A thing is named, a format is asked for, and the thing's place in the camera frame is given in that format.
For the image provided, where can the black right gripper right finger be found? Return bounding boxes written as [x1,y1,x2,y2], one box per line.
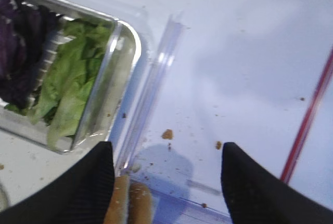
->
[221,142,332,223]

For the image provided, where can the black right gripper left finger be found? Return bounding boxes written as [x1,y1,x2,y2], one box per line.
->
[1,141,115,223]

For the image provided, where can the green lettuce leaves in container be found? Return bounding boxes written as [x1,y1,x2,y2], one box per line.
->
[4,19,114,150]

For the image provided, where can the sesame burger bun top front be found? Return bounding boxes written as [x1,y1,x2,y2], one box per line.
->
[104,175,130,224]

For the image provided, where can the burger bun rear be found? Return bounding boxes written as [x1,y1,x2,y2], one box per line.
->
[127,182,153,224]

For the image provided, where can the clear holder under burger buns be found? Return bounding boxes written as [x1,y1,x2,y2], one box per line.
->
[131,175,232,223]

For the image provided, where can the red plastic rod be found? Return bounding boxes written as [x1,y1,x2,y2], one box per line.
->
[280,50,332,184]

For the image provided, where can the clear plastic vegetable container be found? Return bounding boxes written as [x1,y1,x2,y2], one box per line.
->
[0,0,123,154]

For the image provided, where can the purple cabbage leaves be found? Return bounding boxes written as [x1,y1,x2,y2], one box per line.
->
[1,0,62,109]

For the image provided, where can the clear rail right of tray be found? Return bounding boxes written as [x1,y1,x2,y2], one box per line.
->
[108,15,186,176]

